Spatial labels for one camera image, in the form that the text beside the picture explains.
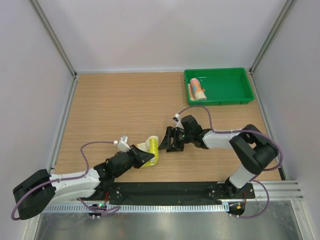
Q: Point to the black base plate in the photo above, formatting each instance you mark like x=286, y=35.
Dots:
x=211, y=190

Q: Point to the slotted cable duct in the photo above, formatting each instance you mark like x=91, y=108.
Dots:
x=80, y=208

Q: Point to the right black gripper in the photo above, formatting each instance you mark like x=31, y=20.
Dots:
x=166, y=142

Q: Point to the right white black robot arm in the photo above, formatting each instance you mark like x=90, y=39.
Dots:
x=254, y=149

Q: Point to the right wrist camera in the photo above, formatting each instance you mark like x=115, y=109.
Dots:
x=189, y=124

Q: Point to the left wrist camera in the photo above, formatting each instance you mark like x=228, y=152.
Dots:
x=122, y=144

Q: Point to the aluminium frame rail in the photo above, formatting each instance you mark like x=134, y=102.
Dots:
x=284, y=190

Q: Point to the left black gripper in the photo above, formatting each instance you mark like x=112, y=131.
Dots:
x=140, y=156

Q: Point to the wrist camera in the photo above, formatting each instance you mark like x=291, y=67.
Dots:
x=189, y=124
x=122, y=144

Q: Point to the green plastic tray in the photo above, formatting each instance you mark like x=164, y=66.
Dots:
x=221, y=86

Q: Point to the yellow green patterned towel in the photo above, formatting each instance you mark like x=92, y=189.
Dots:
x=150, y=146

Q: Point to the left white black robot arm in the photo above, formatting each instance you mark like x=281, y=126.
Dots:
x=40, y=189

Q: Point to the blue polka dot towel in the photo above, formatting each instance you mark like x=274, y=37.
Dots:
x=196, y=93

